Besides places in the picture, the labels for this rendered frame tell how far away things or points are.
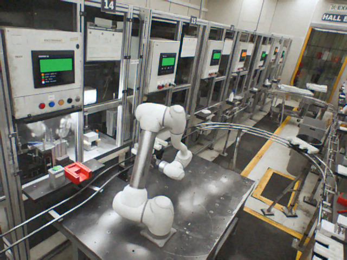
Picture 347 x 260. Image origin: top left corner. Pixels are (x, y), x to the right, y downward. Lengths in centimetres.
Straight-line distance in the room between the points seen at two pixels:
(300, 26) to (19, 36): 886
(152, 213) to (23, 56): 111
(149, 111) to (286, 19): 846
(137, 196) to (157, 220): 19
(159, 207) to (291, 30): 864
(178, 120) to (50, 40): 84
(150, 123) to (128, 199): 49
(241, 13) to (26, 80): 914
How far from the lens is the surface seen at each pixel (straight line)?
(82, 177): 177
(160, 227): 159
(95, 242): 169
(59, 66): 154
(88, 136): 206
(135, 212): 158
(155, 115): 150
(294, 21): 960
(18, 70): 146
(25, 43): 146
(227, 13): 1026
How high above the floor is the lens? 195
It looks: 23 degrees down
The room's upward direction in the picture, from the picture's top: 9 degrees clockwise
